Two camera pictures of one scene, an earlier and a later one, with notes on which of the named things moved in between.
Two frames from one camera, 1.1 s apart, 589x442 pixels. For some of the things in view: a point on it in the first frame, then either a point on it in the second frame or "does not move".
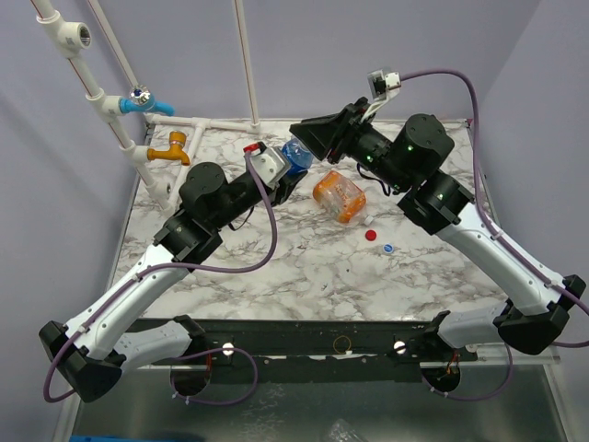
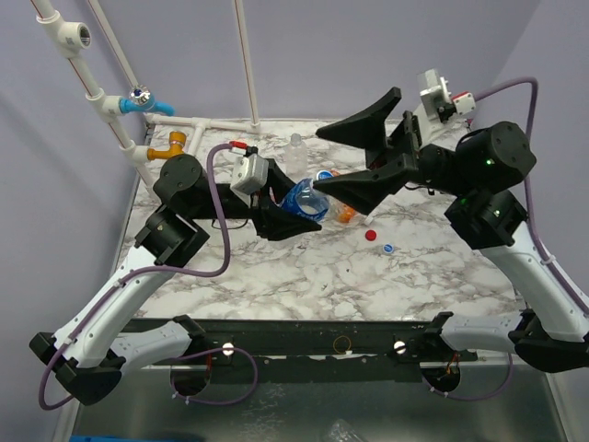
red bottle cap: x=371 y=235 does not move
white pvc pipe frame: x=68 y=37 does not move
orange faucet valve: x=178 y=140 does not move
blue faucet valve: x=142 y=98 does not move
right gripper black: x=343 y=133 → x=409 y=144
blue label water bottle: x=297 y=156 → x=304 y=199
